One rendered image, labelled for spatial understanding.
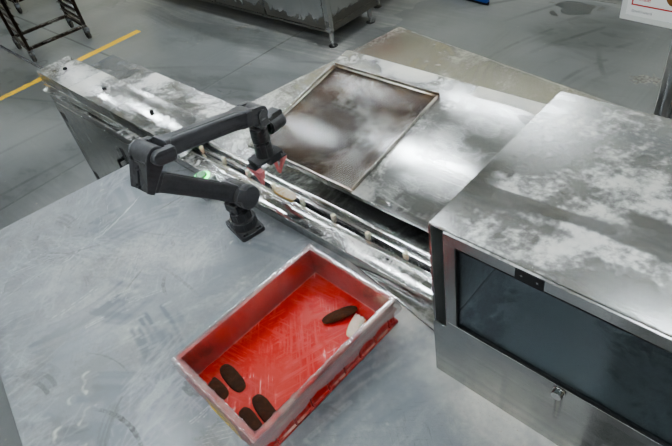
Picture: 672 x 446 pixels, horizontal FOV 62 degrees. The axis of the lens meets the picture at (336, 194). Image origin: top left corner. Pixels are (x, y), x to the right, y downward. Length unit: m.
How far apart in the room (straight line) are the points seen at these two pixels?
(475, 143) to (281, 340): 0.85
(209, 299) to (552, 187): 1.01
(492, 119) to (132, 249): 1.25
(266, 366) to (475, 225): 0.70
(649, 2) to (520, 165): 0.74
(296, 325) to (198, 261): 0.43
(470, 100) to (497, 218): 0.98
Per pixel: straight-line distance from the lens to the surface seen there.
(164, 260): 1.85
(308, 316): 1.54
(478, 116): 1.91
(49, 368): 1.76
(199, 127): 1.57
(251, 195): 1.74
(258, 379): 1.47
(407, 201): 1.69
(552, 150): 1.21
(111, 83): 2.81
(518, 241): 1.01
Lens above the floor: 2.03
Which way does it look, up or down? 40 degrees down
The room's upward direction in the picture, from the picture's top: 12 degrees counter-clockwise
